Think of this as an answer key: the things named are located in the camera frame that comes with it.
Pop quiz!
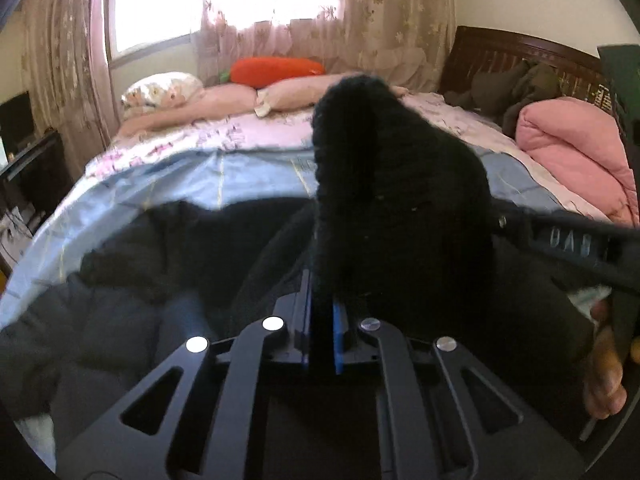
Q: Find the person's bare hand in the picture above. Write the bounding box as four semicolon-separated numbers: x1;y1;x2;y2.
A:
584;300;627;420

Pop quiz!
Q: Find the pink floral lace curtain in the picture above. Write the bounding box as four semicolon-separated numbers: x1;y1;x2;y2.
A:
21;0;454;174

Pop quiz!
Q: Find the pink long pillow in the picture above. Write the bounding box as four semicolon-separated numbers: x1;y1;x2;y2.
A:
117;71;410;137

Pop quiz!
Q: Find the dark olive garment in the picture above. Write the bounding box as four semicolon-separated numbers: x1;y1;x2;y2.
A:
444;60;562;139

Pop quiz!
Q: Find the orange carrot plush pillow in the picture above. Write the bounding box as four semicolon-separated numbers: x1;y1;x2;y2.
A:
224;56;326;90

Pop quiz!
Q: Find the dark wooden headboard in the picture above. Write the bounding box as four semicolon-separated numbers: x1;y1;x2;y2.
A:
438;26;613;114

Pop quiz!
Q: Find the floral white pillow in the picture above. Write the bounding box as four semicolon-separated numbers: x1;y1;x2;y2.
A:
120;72;204;118

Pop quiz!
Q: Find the light blue plaid bedsheet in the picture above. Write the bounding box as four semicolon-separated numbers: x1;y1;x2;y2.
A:
0;146;561;331

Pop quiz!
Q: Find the pink folded quilt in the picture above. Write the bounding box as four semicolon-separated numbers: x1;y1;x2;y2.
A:
515;96;639;226

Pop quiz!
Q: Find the black padded jacket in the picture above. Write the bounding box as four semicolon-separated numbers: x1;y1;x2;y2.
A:
1;76;597;445

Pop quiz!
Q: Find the black desk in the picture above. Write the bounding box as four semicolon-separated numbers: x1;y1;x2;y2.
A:
1;91;72;233

